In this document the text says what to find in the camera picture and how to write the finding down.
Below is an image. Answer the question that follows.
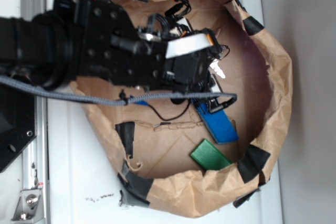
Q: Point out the silver corner bracket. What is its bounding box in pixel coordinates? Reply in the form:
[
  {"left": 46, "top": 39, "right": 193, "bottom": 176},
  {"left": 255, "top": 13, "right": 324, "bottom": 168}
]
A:
[{"left": 10, "top": 189, "right": 44, "bottom": 223}]

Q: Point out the silver key bunch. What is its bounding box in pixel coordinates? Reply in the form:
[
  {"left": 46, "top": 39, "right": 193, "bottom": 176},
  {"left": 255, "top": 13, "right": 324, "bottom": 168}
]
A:
[{"left": 210, "top": 45, "right": 230, "bottom": 79}]

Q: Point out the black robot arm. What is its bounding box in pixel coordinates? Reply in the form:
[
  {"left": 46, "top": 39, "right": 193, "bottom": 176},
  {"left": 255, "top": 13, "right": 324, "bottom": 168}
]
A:
[{"left": 1, "top": 0, "right": 222, "bottom": 93}]

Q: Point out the blue sponge block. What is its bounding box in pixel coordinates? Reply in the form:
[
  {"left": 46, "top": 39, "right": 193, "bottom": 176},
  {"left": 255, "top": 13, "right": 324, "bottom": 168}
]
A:
[{"left": 192, "top": 99, "right": 239, "bottom": 144}]

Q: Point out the aluminium rail frame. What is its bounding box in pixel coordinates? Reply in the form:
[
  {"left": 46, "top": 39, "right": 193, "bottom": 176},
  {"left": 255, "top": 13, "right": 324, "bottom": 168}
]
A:
[{"left": 20, "top": 0, "right": 50, "bottom": 223}]

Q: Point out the brown paper bag bin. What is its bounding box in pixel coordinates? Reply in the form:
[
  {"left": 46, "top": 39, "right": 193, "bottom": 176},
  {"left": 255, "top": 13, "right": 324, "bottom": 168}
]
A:
[{"left": 82, "top": 0, "right": 293, "bottom": 218}]

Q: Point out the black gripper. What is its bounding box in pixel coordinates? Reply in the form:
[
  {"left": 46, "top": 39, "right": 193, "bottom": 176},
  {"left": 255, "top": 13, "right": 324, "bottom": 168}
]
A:
[{"left": 77, "top": 0, "right": 222, "bottom": 93}]

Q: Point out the green rectangular block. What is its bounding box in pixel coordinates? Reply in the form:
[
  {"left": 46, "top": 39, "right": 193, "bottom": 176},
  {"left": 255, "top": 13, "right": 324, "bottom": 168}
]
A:
[{"left": 190, "top": 139, "right": 232, "bottom": 170}]

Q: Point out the grey braided cable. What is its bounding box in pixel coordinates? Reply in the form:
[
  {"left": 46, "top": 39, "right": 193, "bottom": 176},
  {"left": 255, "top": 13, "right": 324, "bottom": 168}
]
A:
[{"left": 0, "top": 74, "right": 238, "bottom": 106}]

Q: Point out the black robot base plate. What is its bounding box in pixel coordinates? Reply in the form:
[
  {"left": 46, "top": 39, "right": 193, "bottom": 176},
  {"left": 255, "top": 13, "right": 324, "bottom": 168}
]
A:
[{"left": 1, "top": 86, "right": 36, "bottom": 172}]

